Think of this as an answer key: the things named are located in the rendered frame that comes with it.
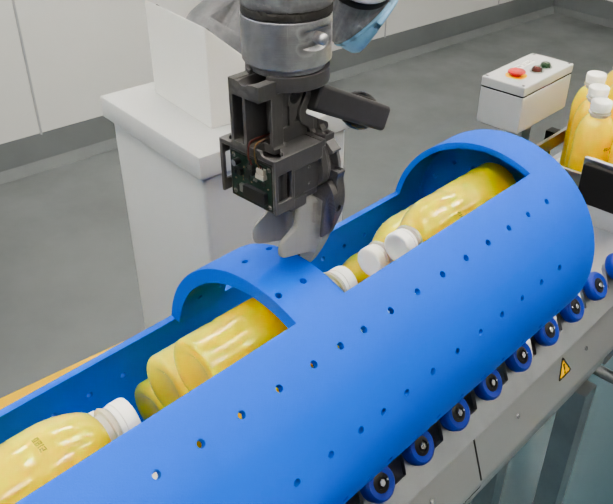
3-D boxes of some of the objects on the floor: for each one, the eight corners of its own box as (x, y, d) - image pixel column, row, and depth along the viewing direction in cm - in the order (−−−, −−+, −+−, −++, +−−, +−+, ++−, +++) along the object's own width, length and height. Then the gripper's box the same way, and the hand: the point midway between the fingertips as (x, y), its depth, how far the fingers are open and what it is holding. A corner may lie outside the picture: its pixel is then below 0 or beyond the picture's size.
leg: (510, 576, 180) (559, 384, 145) (522, 560, 183) (573, 370, 149) (531, 591, 177) (586, 399, 142) (544, 575, 180) (601, 384, 145)
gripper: (205, 65, 62) (222, 273, 74) (281, 93, 57) (286, 313, 68) (280, 41, 67) (285, 239, 79) (356, 65, 62) (349, 274, 74)
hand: (306, 252), depth 75 cm, fingers closed, pressing on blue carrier
